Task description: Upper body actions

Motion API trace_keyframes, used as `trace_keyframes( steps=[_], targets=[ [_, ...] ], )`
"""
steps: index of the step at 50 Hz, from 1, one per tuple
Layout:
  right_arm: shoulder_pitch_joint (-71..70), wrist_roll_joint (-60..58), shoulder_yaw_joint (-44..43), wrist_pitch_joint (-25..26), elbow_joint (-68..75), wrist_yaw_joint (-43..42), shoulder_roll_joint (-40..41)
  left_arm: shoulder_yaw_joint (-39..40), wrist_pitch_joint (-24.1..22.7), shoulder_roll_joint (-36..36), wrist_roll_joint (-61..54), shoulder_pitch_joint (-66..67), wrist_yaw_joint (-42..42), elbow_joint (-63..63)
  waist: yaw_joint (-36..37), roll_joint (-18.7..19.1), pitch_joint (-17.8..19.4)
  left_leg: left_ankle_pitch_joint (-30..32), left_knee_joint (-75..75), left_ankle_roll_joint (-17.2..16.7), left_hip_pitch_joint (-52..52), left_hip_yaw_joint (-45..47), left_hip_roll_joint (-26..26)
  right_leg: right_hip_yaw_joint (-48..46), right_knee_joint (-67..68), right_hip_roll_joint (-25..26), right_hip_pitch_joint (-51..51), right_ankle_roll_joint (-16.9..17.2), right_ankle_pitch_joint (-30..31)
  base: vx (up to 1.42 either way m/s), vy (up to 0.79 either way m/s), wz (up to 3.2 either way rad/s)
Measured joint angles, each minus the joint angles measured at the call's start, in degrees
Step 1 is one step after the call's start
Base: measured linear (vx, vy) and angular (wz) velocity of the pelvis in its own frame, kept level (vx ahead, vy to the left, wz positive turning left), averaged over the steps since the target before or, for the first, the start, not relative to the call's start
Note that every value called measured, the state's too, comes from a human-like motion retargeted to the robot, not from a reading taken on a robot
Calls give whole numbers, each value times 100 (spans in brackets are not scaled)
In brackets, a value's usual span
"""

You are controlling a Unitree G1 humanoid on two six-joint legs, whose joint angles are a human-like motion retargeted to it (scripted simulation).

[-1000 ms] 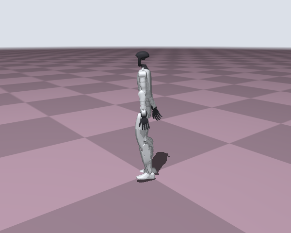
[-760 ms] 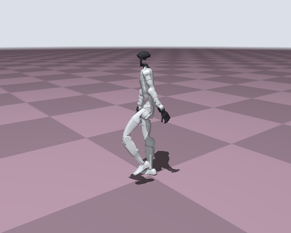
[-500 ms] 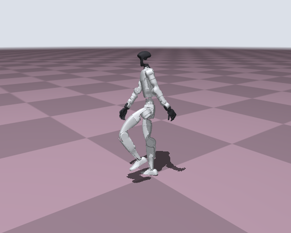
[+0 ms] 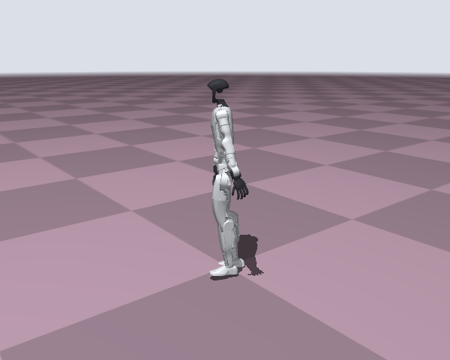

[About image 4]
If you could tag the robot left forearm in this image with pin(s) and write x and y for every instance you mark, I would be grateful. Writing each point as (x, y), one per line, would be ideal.
(230, 157)

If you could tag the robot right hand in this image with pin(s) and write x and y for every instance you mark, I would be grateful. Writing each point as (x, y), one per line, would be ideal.
(216, 172)

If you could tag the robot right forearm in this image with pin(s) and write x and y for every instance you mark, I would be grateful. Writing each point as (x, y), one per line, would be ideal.
(216, 157)

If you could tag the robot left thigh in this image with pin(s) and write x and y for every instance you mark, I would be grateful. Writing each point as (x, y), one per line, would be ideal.
(219, 197)

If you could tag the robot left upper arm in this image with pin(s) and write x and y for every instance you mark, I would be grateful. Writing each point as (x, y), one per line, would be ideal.
(222, 118)

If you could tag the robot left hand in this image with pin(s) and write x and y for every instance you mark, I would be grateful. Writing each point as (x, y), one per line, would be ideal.
(239, 185)

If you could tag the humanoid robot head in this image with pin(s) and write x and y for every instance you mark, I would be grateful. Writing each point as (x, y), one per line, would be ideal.
(218, 85)

